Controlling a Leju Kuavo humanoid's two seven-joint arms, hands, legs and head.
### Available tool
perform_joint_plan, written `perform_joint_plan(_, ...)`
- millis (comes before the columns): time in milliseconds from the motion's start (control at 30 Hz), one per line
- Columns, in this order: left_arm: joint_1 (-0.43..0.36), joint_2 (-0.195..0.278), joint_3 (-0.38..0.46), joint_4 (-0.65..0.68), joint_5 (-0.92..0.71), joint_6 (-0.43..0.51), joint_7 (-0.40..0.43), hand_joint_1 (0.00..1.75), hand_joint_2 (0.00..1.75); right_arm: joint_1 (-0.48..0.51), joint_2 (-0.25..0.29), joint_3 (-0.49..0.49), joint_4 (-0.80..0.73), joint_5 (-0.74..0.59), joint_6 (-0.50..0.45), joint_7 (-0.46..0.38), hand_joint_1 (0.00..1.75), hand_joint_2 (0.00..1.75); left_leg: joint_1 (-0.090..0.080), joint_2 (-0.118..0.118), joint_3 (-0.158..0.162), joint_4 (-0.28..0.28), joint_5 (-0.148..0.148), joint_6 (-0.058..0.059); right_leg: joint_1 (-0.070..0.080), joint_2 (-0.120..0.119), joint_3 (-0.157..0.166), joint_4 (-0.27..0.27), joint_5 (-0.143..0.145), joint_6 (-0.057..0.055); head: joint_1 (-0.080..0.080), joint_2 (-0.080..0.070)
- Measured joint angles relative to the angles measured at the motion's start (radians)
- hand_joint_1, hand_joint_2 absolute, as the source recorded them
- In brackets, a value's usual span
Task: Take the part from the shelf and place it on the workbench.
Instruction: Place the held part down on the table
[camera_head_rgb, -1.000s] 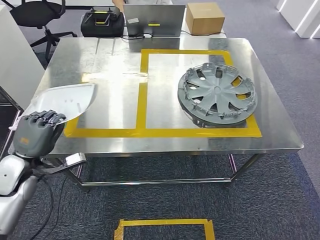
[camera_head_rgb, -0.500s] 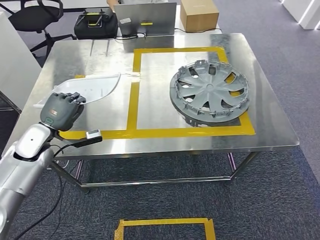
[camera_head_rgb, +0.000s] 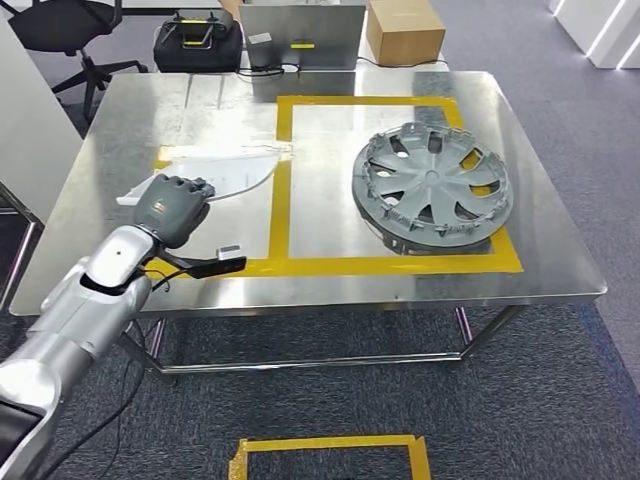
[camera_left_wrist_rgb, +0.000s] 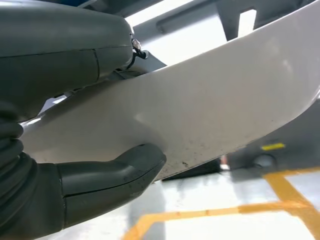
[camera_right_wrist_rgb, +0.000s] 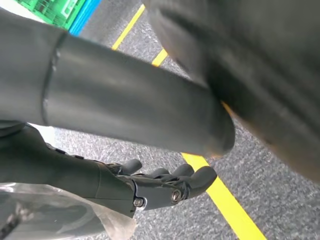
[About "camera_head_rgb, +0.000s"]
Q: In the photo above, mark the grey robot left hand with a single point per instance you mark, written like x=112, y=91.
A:
x=170, y=208

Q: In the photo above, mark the white curved plastic part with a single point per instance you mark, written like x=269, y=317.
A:
x=240, y=175

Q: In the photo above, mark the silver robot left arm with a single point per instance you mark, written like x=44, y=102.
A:
x=75, y=318

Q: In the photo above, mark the steel workbench table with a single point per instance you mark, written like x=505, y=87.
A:
x=550, y=199

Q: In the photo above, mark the small yellow tape rectangle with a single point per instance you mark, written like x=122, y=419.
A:
x=257, y=268

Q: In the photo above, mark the black carrying case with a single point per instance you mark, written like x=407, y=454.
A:
x=200, y=60

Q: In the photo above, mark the white desk with steel legs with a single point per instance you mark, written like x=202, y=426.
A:
x=30, y=132

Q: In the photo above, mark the black office chair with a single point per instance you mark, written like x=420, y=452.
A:
x=60, y=26

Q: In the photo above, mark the large yellow tape rectangle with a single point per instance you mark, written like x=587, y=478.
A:
x=360, y=266

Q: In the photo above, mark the yellow tape square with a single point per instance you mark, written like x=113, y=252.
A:
x=324, y=442

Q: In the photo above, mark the grey wheel hubcap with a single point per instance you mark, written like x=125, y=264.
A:
x=425, y=250
x=430, y=185

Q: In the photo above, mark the brown cardboard box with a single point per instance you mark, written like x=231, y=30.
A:
x=400, y=33

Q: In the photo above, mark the white lit platform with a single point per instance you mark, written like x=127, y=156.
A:
x=600, y=26

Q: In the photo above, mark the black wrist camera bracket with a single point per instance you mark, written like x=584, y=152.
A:
x=210, y=268

